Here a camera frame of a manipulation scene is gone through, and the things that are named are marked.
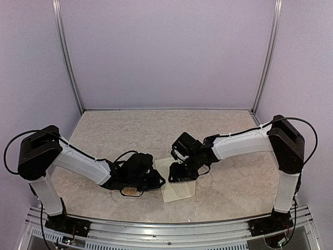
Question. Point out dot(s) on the front aluminium rail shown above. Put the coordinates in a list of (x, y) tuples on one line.
[(229, 234)]

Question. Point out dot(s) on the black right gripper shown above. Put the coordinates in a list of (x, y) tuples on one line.
[(177, 176)]

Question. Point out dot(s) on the round seal sticker sheet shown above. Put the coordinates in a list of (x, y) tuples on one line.
[(129, 191)]

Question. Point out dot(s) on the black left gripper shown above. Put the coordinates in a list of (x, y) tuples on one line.
[(155, 183)]

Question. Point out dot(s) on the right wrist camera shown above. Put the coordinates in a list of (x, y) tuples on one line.
[(178, 156)]

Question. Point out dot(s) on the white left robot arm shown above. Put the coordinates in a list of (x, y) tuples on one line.
[(45, 148)]

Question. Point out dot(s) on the left aluminium corner post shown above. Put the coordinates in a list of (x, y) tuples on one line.
[(66, 55)]

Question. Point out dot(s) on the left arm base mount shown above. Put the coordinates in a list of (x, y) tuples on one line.
[(68, 225)]

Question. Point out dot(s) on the aluminium corner post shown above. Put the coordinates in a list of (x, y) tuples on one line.
[(66, 55), (269, 56)]

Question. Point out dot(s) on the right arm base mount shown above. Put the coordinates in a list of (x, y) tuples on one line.
[(276, 221)]

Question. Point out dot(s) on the right aluminium corner post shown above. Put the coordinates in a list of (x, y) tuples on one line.
[(269, 56)]

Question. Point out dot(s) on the cream paper envelope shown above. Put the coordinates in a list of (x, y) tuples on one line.
[(173, 191)]

